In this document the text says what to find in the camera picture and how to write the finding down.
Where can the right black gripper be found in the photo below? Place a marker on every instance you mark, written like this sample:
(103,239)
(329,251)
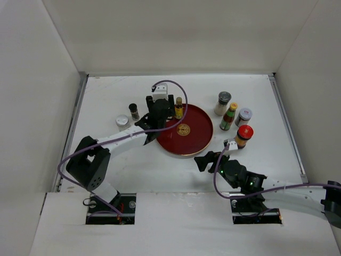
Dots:
(202,161)

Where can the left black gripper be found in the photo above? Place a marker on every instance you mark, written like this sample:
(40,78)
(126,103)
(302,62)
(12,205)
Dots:
(170,112)

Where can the small yellow label bottle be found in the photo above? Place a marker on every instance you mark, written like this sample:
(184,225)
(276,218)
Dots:
(178,108)

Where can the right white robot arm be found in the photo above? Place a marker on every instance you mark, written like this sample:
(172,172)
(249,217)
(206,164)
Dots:
(260,194)

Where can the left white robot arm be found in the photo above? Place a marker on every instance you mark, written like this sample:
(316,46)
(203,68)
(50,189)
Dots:
(89,168)

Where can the round red lacquer tray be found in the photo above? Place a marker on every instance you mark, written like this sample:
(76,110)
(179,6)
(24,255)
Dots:
(190,137)

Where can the small black cap spice jar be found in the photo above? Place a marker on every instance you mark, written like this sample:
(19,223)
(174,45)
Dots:
(134,111)

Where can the sauce bottle yellow cap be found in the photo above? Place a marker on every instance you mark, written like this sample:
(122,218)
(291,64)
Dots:
(228,117)

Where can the white jar silver lid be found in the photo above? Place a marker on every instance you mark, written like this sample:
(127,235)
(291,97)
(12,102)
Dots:
(122,122)

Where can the jar with red lid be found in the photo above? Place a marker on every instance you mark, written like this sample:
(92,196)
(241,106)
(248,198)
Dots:
(244,134)

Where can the grinder jar grey lid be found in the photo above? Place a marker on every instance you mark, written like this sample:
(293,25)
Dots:
(223,99)

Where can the jar silver lid red label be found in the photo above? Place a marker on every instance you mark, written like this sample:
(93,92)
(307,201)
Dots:
(244,116)

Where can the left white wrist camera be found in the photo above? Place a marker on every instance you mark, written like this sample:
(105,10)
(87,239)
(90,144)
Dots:
(159,91)

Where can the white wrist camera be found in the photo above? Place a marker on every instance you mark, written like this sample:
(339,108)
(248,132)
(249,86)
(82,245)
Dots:
(230,146)
(159,91)

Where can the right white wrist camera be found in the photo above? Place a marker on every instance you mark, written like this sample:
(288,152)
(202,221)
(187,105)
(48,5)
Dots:
(230,146)

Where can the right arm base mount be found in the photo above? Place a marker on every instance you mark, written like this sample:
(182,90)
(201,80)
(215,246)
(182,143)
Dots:
(253,212)

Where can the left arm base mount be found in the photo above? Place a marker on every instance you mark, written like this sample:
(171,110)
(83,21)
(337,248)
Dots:
(100,213)

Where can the right aluminium table rail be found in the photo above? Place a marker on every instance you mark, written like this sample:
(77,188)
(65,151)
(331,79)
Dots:
(289,131)

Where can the aluminium table rail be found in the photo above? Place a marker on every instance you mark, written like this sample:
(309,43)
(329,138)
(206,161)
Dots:
(289,131)
(75,113)

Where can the left aluminium table rail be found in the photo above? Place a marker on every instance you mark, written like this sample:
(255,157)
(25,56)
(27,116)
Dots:
(75,113)

